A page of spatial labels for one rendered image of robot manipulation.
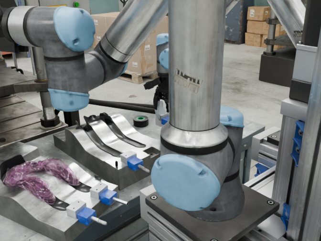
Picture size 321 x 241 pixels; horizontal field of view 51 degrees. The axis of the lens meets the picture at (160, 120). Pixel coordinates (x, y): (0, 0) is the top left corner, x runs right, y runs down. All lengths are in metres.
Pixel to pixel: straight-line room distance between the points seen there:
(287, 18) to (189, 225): 0.75
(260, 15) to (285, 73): 2.94
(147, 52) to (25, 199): 4.21
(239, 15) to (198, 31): 7.60
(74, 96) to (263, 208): 0.48
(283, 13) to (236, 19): 6.94
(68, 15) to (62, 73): 0.10
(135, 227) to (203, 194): 0.88
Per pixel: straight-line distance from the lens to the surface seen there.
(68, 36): 0.62
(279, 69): 5.24
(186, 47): 0.50
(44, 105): 1.86
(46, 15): 0.66
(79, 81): 0.67
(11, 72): 2.05
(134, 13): 0.68
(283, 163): 0.89
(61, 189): 1.21
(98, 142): 1.43
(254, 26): 8.05
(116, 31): 0.71
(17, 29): 0.69
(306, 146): 0.77
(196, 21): 0.49
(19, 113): 2.17
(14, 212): 1.20
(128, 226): 1.39
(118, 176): 1.24
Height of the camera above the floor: 1.53
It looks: 23 degrees down
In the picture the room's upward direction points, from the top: 1 degrees counter-clockwise
